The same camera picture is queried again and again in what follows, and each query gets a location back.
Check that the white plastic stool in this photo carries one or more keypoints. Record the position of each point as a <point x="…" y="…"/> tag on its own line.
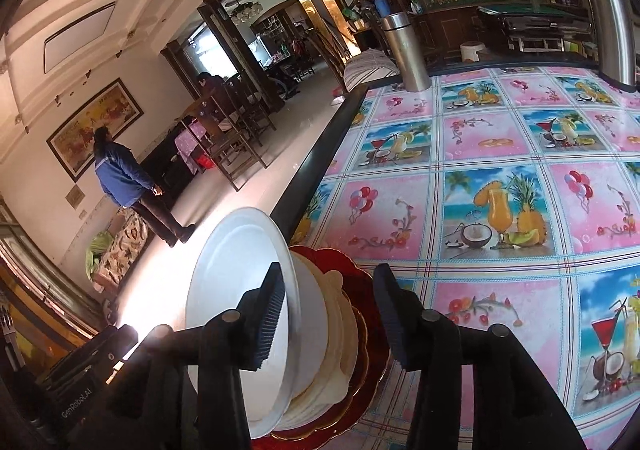
<point x="472" y="51"/>

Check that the patterned sofa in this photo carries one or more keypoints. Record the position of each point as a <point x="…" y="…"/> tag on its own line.
<point x="120" y="250"/>

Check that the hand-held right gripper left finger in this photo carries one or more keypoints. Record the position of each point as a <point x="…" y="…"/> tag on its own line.
<point x="267" y="325"/>

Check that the hanging chandelier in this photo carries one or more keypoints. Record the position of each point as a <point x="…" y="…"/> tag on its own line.
<point x="246" y="10"/>

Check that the striped cushion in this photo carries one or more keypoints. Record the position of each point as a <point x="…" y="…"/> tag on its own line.
<point x="370" y="67"/>

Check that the framed wall painting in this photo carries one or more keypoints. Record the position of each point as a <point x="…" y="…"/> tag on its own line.
<point x="95" y="129"/>

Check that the red glass plate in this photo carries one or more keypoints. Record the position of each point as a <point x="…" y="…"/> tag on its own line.
<point x="361" y="345"/>
<point x="375" y="355"/>

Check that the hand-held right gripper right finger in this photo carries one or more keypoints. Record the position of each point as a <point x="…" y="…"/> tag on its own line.
<point x="395" y="325"/>

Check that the large steel thermos jug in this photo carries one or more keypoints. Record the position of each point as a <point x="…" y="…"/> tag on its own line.
<point x="612" y="29"/>

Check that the large white bowl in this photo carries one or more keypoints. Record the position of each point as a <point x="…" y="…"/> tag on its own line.
<point x="195" y="295"/>

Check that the dark wooden chair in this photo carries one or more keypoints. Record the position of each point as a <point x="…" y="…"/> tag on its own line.
<point x="225" y="139"/>

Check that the blue water jug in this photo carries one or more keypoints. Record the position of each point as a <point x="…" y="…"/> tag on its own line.
<point x="382" y="5"/>

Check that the small steel flask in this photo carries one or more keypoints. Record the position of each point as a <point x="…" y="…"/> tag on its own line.
<point x="405" y="52"/>

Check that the green-topped game table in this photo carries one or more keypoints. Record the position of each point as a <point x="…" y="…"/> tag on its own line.
<point x="535" y="27"/>

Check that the rectangular ceiling light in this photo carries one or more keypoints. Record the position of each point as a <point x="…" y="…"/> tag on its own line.
<point x="80" y="37"/>

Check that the pink cloth covered table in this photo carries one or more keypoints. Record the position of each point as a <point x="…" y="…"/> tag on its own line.
<point x="192" y="134"/>

